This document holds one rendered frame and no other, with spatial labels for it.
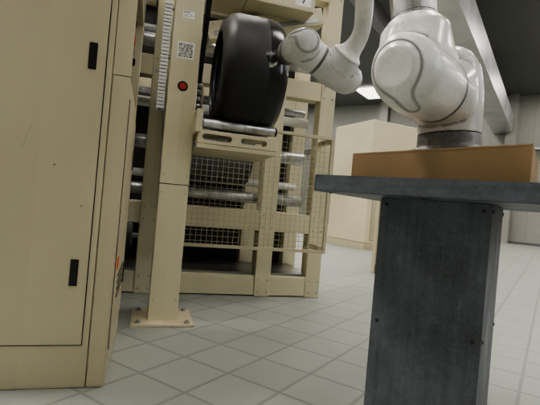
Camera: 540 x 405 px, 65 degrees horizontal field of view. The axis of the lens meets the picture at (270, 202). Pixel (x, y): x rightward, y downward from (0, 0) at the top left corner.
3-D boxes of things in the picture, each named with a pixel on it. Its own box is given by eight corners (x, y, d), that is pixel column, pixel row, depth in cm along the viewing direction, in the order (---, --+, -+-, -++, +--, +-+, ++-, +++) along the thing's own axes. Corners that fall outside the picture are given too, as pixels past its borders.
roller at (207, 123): (201, 115, 186) (199, 120, 190) (200, 123, 184) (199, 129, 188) (277, 125, 196) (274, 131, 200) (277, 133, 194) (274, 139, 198)
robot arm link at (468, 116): (491, 137, 111) (492, 53, 111) (468, 126, 97) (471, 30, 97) (429, 142, 121) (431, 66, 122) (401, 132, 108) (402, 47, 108)
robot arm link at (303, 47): (272, 55, 143) (304, 76, 147) (286, 45, 129) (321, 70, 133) (288, 26, 143) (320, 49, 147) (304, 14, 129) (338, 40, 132)
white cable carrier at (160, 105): (155, 107, 188) (165, -1, 188) (155, 109, 193) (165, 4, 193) (165, 108, 189) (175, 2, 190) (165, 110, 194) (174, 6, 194)
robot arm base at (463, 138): (500, 161, 114) (501, 140, 114) (474, 151, 97) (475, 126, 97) (431, 164, 126) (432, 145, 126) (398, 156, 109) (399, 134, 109)
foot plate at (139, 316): (129, 327, 179) (129, 321, 179) (132, 310, 205) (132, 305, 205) (194, 327, 187) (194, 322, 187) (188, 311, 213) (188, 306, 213)
